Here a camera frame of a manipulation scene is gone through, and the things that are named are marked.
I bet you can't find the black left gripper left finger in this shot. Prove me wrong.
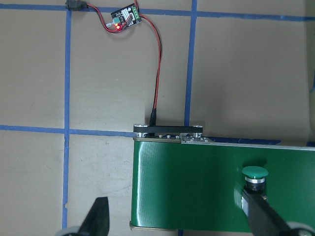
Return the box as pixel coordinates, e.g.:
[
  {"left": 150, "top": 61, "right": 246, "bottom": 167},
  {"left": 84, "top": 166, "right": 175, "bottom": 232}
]
[{"left": 76, "top": 197, "right": 110, "bottom": 236}]

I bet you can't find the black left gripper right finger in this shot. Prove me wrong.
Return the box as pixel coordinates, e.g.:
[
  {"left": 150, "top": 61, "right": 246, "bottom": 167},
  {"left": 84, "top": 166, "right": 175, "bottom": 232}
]
[{"left": 242, "top": 191, "right": 291, "bottom": 236}]

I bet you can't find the green push button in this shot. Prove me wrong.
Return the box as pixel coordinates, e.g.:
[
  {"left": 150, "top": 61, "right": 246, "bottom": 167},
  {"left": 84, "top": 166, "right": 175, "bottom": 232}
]
[{"left": 240, "top": 165, "right": 269, "bottom": 217}]

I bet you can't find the green conveyor belt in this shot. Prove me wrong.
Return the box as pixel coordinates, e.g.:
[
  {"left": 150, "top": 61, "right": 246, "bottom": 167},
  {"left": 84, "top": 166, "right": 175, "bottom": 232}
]
[{"left": 130, "top": 124, "right": 315, "bottom": 236}]

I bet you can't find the small controller circuit board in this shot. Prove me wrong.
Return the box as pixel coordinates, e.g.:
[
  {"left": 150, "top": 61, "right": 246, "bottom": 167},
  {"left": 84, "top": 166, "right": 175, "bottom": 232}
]
[{"left": 106, "top": 3, "right": 142, "bottom": 32}]

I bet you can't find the red black power cable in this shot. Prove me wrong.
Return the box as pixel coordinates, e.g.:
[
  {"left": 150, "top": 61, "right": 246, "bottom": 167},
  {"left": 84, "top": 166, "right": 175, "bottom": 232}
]
[{"left": 65, "top": 0, "right": 163, "bottom": 128}]

